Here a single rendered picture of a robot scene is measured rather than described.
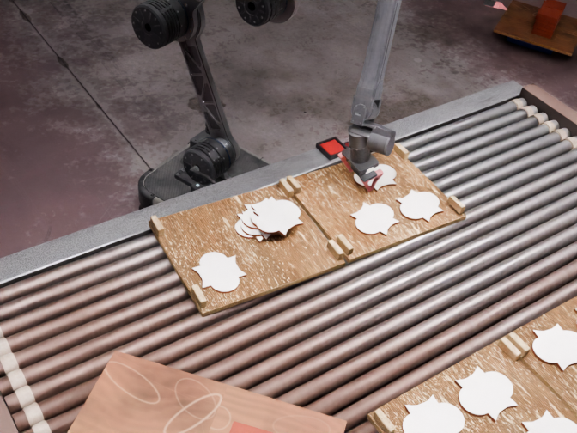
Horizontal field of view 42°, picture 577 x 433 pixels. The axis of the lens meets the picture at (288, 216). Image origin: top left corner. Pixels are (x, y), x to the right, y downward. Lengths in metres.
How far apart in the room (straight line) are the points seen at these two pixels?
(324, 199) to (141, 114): 2.04
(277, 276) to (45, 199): 1.84
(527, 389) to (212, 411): 0.74
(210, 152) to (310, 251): 1.21
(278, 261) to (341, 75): 2.64
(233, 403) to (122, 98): 2.81
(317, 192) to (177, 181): 1.17
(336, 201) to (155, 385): 0.83
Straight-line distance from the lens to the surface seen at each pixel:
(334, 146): 2.34
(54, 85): 4.27
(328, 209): 2.10
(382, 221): 2.09
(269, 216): 1.99
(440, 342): 1.87
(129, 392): 1.56
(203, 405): 1.54
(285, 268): 1.92
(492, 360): 1.86
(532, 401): 1.82
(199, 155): 3.08
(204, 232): 1.99
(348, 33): 4.91
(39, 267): 1.97
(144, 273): 1.92
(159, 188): 3.18
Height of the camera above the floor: 2.33
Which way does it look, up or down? 43 degrees down
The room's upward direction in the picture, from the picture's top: 8 degrees clockwise
